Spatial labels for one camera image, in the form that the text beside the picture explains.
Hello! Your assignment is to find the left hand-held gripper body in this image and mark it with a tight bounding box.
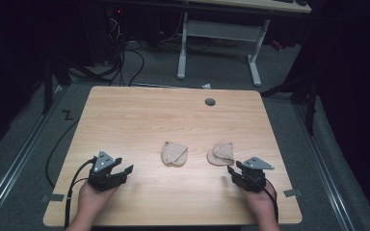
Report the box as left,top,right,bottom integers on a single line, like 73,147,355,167
87,150,126,193

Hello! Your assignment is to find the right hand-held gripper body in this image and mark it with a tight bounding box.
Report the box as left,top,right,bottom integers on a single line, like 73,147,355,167
232,156,276,193

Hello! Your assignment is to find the beige sock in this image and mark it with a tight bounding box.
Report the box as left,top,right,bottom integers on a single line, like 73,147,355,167
160,141,189,167
206,141,235,167

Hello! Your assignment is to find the person's left hand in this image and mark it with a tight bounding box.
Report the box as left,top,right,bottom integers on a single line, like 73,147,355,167
77,182,120,223

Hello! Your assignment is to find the person's right hand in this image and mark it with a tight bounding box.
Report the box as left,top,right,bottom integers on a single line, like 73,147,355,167
239,182,278,225

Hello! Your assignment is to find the grey tape strip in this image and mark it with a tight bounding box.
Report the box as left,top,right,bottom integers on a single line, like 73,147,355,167
282,188,303,198
41,193,66,204

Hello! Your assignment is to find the black stand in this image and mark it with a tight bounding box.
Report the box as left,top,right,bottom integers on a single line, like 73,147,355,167
260,57,319,136
40,54,110,116

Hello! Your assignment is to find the white-legged desk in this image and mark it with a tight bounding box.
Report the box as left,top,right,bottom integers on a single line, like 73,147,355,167
176,0,312,88

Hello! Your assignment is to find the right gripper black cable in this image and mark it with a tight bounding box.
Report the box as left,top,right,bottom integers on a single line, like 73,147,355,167
250,174,279,224

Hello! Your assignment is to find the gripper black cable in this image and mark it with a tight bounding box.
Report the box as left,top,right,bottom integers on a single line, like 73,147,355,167
64,156,98,229
250,174,279,224

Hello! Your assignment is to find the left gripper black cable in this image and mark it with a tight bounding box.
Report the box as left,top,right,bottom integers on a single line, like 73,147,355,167
64,156,98,229

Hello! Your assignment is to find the black floor cable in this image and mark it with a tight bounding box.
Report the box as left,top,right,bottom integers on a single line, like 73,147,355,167
44,116,81,189

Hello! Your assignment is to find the metal floor rail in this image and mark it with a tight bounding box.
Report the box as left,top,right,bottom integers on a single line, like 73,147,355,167
293,104,357,231
0,84,67,225

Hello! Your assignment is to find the bundle of black cables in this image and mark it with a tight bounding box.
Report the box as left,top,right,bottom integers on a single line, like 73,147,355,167
102,13,145,88

